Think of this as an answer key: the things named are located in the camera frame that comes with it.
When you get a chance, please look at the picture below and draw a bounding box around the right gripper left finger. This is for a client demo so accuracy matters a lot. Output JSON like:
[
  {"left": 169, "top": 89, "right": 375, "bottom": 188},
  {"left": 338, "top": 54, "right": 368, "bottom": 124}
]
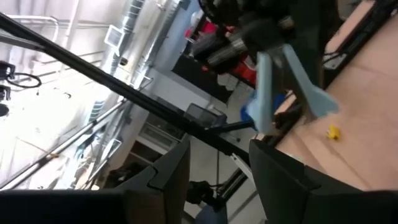
[{"left": 115, "top": 136, "right": 191, "bottom": 224}]

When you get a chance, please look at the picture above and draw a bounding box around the silver ventilation duct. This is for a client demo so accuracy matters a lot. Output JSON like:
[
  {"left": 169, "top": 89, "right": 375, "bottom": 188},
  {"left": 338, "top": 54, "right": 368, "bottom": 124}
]
[{"left": 101, "top": 0, "right": 175, "bottom": 78}]

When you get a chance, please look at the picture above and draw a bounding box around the yellow mini stapler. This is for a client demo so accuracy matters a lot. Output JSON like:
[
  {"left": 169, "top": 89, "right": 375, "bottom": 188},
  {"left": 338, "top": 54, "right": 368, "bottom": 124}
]
[{"left": 326, "top": 124, "right": 341, "bottom": 140}]

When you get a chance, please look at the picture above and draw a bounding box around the white cabinet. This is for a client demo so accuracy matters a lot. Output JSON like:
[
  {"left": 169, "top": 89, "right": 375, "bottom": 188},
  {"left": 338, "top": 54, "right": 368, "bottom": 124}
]
[{"left": 130, "top": 121, "right": 184, "bottom": 156}]

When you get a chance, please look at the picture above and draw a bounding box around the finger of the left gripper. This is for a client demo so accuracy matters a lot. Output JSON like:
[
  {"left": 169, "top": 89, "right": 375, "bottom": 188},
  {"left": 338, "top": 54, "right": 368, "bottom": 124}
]
[
  {"left": 290, "top": 0, "right": 326, "bottom": 88},
  {"left": 272, "top": 55, "right": 307, "bottom": 108}
]

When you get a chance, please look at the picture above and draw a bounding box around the parts shelf with red bins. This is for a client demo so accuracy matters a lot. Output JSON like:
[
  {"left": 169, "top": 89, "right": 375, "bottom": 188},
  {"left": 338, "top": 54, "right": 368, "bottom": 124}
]
[{"left": 172, "top": 12, "right": 259, "bottom": 103}]

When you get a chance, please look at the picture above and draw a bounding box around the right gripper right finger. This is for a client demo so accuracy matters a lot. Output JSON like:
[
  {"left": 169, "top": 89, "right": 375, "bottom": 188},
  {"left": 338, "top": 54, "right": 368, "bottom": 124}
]
[{"left": 248, "top": 139, "right": 386, "bottom": 224}]

